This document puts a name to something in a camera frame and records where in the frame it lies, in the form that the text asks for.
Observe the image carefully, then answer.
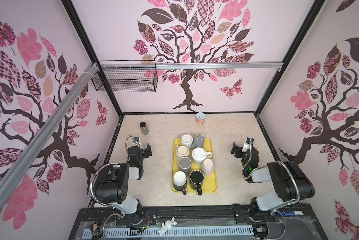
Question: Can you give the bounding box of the aluminium rail back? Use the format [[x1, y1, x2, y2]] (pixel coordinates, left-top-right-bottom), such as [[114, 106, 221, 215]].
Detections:
[[100, 61, 283, 70]]

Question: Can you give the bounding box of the black wire basket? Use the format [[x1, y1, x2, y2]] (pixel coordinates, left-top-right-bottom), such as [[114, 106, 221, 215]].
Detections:
[[92, 60, 158, 93]]

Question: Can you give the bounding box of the white bunny figurine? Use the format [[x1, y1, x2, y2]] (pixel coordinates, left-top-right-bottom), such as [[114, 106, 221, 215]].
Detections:
[[158, 217, 178, 236]]

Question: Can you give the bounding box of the white ribbed mug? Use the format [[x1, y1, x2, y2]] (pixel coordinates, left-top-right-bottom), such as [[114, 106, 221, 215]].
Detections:
[[191, 148, 212, 165]]

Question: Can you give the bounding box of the grey mug rear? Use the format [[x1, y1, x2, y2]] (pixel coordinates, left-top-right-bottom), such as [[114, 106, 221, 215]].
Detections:
[[190, 134, 204, 150]]

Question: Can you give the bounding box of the aluminium rail left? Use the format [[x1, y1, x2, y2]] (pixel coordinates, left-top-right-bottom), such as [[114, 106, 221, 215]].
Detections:
[[0, 63, 99, 210]]

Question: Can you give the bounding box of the all black mug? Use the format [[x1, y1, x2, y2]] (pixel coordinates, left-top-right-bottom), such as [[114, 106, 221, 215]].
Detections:
[[189, 170, 204, 196]]

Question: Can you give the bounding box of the black mug white base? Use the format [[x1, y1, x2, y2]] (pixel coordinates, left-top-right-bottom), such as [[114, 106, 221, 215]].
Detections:
[[172, 171, 187, 196]]

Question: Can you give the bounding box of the pink mug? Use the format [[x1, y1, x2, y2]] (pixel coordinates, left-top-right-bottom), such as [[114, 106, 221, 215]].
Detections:
[[200, 159, 214, 177]]

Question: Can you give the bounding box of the grey mug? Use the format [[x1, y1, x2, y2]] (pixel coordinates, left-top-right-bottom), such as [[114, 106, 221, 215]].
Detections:
[[190, 134, 204, 150], [178, 157, 192, 176]]

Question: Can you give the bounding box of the grey mug front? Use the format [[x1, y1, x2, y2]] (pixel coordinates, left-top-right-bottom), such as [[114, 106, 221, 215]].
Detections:
[[178, 157, 192, 176]]

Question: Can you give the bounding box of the yellow plastic tray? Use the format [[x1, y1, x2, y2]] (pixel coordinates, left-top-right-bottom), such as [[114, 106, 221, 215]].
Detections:
[[170, 138, 217, 193]]

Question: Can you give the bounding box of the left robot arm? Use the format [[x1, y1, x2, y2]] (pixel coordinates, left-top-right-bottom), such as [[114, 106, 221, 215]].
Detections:
[[89, 135, 152, 216]]

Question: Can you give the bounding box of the cream mug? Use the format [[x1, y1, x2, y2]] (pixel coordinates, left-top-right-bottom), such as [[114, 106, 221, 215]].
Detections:
[[175, 146, 190, 160]]

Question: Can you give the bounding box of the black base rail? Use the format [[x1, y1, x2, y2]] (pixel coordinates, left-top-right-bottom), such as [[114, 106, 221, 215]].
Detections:
[[68, 204, 328, 240]]

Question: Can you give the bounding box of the aluminium rail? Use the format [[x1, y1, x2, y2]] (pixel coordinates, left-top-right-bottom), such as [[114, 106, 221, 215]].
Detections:
[[100, 61, 283, 70], [0, 63, 99, 210]]

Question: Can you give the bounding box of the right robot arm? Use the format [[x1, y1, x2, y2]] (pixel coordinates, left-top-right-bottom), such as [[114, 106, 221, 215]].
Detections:
[[230, 138, 315, 221]]

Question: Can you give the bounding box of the white slotted cable duct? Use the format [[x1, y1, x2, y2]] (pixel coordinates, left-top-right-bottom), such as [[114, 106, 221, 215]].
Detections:
[[82, 225, 255, 240]]

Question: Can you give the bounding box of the white mug rear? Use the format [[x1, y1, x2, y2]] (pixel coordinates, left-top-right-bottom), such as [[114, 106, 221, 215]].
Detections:
[[180, 134, 193, 149]]

